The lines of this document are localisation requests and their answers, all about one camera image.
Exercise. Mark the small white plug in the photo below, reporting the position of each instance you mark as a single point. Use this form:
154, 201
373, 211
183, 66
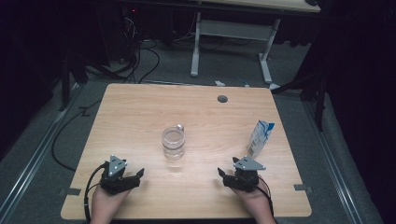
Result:
219, 83

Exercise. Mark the round grey table grommet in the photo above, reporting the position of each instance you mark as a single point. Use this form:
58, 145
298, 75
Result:
222, 99

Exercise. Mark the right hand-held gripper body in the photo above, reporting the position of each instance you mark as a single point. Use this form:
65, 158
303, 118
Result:
244, 180

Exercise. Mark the metal floor rail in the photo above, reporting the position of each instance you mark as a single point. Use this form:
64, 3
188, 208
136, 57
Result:
333, 161
34, 158

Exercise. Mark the black stand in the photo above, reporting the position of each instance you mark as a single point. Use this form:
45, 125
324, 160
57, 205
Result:
319, 99
65, 81

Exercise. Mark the dark curtain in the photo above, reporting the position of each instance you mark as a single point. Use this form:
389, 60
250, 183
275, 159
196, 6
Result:
31, 62
364, 93

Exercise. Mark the grey tape strip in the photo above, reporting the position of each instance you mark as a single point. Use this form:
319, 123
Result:
70, 191
302, 187

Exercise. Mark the white and blue pouch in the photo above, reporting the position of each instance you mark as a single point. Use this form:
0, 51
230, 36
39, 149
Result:
260, 138

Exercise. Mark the clear glass jar with lid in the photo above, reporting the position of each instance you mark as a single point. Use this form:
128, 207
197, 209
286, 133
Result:
173, 143

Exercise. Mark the person's right hand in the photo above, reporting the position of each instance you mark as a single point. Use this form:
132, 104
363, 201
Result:
257, 202

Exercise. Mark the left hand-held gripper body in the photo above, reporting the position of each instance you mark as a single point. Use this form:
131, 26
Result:
116, 183

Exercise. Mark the desk with white metal frame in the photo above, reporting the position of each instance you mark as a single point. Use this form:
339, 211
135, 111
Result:
233, 29

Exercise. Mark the person's left hand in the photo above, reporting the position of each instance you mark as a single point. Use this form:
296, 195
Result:
104, 203

